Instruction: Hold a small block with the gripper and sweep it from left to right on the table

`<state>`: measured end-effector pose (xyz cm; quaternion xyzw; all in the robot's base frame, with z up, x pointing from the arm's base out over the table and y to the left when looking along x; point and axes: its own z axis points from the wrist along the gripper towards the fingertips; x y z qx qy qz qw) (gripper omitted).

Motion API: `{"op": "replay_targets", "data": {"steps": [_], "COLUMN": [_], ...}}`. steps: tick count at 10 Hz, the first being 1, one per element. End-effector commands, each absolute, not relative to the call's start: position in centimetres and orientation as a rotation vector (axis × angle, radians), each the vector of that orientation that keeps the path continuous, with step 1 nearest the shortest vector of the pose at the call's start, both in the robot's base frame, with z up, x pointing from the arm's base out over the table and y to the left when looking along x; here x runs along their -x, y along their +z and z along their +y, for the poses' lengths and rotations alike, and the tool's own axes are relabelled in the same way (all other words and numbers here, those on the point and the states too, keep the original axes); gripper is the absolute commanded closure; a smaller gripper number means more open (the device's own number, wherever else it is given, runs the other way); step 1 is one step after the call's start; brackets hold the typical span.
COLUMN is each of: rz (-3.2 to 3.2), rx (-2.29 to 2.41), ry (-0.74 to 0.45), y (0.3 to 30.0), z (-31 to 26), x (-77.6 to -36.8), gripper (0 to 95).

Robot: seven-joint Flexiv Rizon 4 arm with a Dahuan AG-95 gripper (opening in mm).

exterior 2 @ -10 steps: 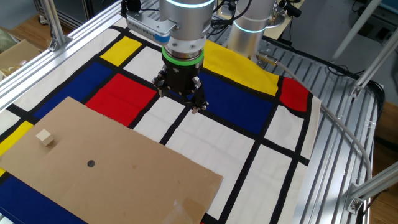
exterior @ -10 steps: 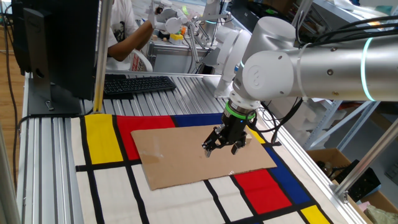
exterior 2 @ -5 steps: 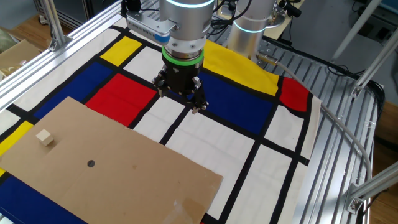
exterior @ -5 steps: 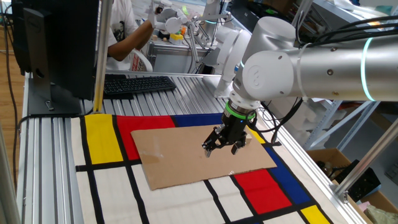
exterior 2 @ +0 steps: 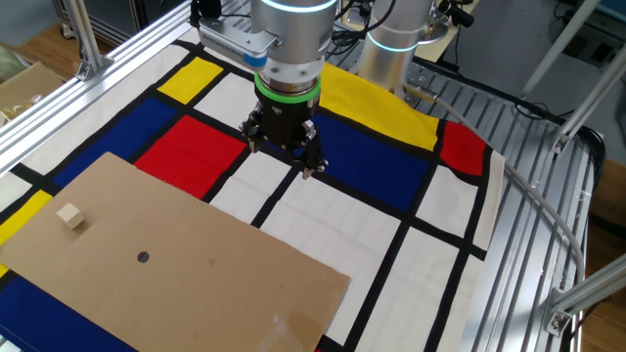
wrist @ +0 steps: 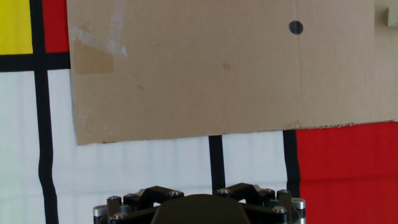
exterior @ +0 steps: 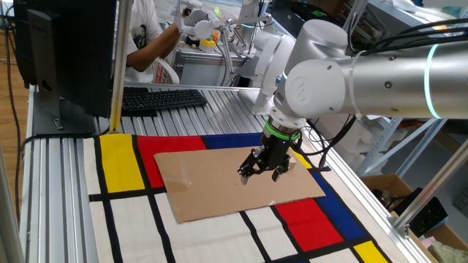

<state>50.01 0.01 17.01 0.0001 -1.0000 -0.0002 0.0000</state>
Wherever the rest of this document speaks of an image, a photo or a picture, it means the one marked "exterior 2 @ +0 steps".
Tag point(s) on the long aluminium frame rail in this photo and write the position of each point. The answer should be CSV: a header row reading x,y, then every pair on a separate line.
x,y
98,68

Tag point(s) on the small pale wooden block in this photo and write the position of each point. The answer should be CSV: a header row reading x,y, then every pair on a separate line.
x,y
70,217

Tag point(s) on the black webcam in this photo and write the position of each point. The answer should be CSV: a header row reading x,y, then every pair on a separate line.
x,y
457,13

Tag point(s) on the brown cardboard box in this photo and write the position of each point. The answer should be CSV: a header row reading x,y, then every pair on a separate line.
x,y
24,88

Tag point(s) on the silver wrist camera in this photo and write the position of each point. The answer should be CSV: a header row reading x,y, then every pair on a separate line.
x,y
225,36

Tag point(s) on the aluminium frame post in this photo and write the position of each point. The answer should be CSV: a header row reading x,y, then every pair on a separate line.
x,y
587,291
83,29
592,100

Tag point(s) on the thin grey diagonal pole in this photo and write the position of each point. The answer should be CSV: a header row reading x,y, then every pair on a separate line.
x,y
557,44

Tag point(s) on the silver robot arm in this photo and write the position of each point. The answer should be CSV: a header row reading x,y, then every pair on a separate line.
x,y
293,39

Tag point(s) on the brown cardboard sheet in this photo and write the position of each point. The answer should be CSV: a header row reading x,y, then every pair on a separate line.
x,y
195,274

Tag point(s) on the colour block patterned cloth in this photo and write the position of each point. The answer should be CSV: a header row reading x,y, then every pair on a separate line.
x,y
352,156

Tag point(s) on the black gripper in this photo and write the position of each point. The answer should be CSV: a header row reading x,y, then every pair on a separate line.
x,y
286,119

